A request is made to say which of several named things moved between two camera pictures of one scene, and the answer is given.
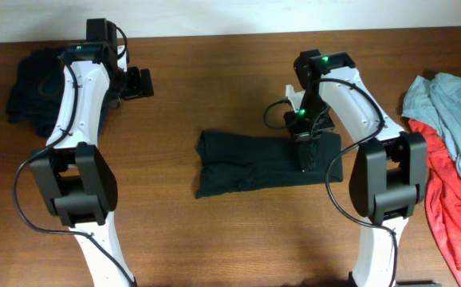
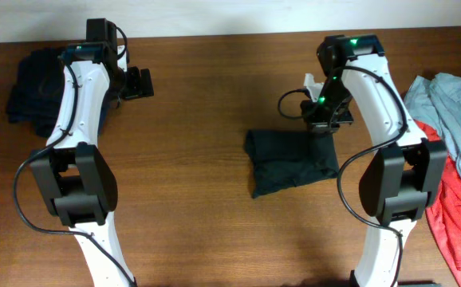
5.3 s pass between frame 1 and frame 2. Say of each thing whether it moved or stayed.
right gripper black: moved
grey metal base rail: stayed
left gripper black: stayed
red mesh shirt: stayed
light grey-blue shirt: stayed
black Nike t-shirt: moved
